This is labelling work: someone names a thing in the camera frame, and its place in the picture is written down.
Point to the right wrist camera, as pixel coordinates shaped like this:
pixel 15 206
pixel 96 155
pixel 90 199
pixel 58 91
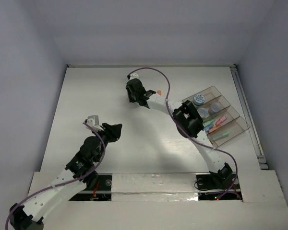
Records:
pixel 132 76

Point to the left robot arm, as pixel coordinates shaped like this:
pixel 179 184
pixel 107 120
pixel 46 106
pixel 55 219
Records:
pixel 79 173

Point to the silver foil strip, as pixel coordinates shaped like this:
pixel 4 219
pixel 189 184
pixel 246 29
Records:
pixel 155 187

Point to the pink highlighter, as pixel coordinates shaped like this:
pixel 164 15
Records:
pixel 221 120

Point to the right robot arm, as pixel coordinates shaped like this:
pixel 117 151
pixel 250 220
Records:
pixel 190 125

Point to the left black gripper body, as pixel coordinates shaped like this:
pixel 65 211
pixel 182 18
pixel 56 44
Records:
pixel 109 132

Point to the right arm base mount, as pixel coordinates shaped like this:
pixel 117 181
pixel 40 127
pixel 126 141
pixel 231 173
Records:
pixel 214 187

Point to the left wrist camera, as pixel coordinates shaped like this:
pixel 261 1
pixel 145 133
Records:
pixel 92 123

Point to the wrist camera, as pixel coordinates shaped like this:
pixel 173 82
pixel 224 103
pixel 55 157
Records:
pixel 92 123
pixel 132 76

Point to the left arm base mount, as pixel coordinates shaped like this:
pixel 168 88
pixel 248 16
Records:
pixel 101 191

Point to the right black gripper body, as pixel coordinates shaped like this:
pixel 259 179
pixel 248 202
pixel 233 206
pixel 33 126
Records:
pixel 132 97

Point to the clear jar purple contents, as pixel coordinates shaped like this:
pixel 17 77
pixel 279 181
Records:
pixel 214 108

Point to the blue lidded paint jar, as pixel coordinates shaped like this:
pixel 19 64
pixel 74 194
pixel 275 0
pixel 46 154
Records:
pixel 198 99

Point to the clear jar blue contents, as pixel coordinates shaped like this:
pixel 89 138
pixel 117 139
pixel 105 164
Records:
pixel 202 112

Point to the aluminium rail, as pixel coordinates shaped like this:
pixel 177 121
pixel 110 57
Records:
pixel 249 120

